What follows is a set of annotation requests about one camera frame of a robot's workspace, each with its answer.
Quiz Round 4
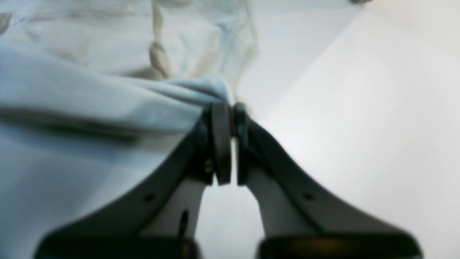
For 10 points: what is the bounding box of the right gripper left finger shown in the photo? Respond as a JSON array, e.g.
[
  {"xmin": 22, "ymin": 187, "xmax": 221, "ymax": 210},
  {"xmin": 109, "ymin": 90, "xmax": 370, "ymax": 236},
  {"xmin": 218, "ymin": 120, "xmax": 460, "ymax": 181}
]
[{"xmin": 34, "ymin": 103, "xmax": 231, "ymax": 259}]

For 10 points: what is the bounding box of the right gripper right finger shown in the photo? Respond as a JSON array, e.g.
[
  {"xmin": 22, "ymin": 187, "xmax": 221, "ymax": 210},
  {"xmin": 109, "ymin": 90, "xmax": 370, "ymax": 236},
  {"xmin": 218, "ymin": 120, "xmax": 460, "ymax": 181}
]
[{"xmin": 233, "ymin": 103, "xmax": 423, "ymax": 259}]

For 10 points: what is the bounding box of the beige t-shirt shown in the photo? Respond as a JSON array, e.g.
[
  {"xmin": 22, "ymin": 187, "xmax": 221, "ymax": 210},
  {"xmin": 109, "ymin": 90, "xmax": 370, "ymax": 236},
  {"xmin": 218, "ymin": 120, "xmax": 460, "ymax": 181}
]
[{"xmin": 1, "ymin": 0, "xmax": 256, "ymax": 259}]

